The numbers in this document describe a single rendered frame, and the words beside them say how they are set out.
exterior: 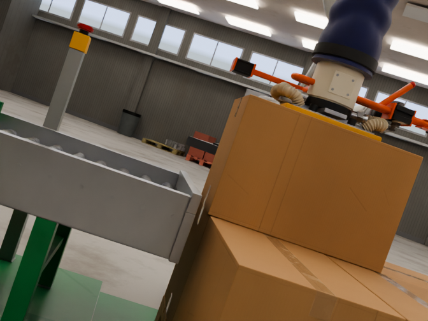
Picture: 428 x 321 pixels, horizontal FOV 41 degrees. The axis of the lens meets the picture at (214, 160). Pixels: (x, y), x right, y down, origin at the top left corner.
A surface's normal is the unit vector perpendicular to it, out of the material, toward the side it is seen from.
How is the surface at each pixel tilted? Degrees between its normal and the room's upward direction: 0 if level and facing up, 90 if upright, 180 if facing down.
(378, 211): 90
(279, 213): 90
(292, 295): 90
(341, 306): 90
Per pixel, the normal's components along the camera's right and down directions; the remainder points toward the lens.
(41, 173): 0.11, 0.07
